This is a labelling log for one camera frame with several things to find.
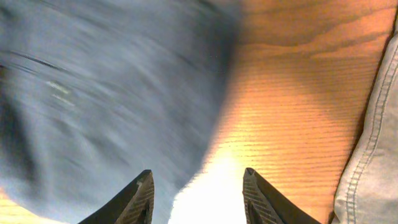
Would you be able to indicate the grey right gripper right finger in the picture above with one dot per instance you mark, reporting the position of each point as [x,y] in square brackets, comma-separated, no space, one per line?
[264,204]

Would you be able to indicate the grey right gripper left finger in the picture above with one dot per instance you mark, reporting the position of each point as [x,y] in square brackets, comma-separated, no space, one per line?
[133,205]

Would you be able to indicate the dark blue denim shorts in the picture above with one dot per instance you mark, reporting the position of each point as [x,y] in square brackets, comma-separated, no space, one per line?
[96,91]

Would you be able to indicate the grey button shirt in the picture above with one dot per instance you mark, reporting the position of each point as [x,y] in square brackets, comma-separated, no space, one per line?
[367,192]

